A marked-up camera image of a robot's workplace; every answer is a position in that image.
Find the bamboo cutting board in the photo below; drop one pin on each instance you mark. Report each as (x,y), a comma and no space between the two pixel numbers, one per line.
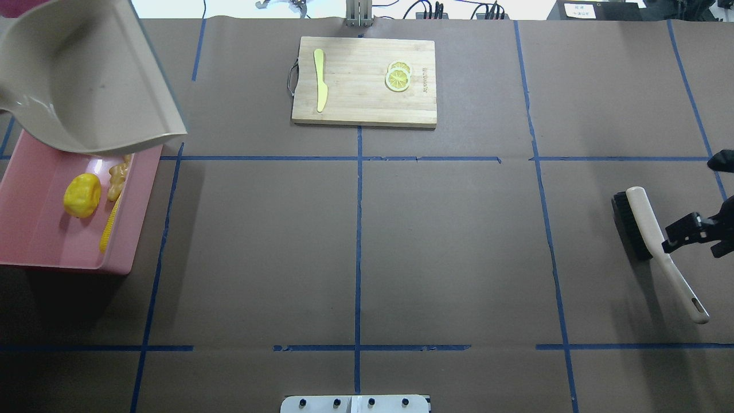
(355,71)

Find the lower toy lemon slice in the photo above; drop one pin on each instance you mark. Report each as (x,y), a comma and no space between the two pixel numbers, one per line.
(398,79)

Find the beige plastic dustpan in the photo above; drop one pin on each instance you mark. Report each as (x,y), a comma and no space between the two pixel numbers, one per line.
(82,77)

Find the orange toy ginger root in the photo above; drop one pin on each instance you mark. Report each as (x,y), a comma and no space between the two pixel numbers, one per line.
(118,176)

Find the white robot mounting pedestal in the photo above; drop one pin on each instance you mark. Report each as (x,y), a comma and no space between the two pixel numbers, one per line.
(357,403)

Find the pink plastic bin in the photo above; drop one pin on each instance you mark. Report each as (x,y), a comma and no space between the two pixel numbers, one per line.
(36,231)

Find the yellow toy corn cob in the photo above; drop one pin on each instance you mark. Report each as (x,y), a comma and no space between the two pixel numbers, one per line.
(107,230)

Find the aluminium frame post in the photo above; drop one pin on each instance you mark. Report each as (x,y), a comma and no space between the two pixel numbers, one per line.
(359,13)

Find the toy lemon slice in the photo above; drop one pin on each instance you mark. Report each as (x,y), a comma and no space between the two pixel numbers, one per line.
(398,79)
(399,64)

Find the black box with label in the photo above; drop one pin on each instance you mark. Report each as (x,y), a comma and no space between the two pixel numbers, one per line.
(594,11)

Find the yellow plastic toy knife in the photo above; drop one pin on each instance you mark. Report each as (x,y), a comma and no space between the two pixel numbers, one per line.
(322,87)

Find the yellow toy bell pepper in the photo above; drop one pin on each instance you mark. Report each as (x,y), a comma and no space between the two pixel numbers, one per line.
(82,196)

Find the upper toy lemon slice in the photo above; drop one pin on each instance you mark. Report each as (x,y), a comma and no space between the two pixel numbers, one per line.
(399,64)

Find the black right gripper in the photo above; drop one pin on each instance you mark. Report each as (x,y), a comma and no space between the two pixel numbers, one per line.
(690,226)

